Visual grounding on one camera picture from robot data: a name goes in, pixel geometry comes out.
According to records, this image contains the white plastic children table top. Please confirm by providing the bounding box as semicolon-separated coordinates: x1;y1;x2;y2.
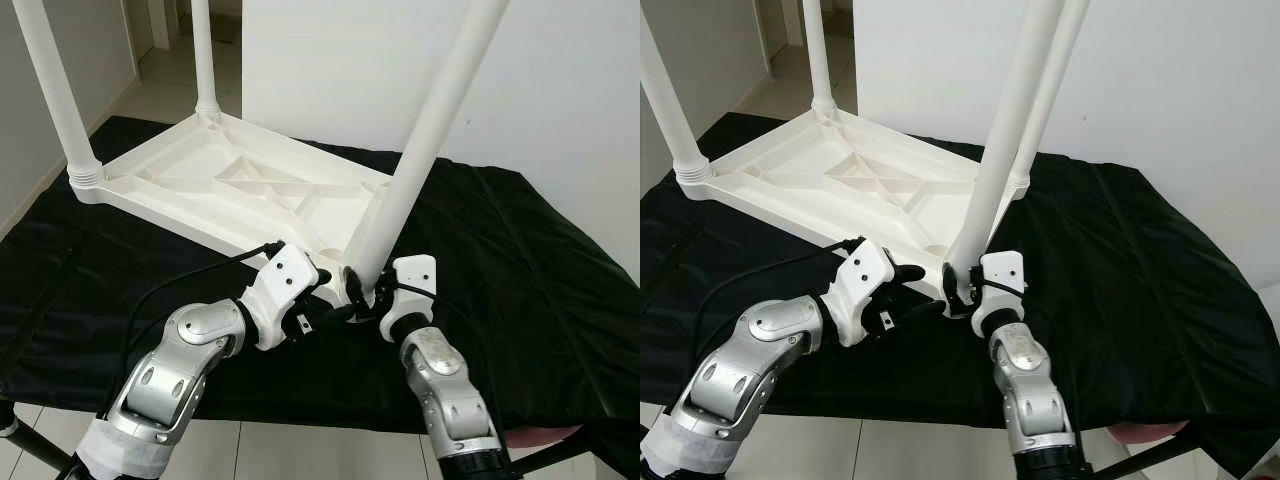
675;100;1031;306
68;105;396;311

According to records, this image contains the pink cloth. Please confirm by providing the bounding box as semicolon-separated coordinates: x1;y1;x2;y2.
505;425;583;449
1105;420;1191;445

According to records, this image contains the black metal table leg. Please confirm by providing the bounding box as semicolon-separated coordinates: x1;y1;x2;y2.
1095;430;1198;479
510;435;603;477
0;420;73;480

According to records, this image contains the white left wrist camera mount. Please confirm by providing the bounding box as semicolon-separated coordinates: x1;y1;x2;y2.
822;240;896;349
240;243;321;351

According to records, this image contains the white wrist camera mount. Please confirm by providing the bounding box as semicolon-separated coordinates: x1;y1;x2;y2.
240;243;321;351
970;250;1026;336
378;255;438;341
822;240;896;349

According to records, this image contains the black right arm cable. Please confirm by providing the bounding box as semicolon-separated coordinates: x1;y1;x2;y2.
975;278;1081;401
380;280;501;421

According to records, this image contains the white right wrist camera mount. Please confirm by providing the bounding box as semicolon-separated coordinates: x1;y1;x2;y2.
378;255;438;341
970;250;1026;336

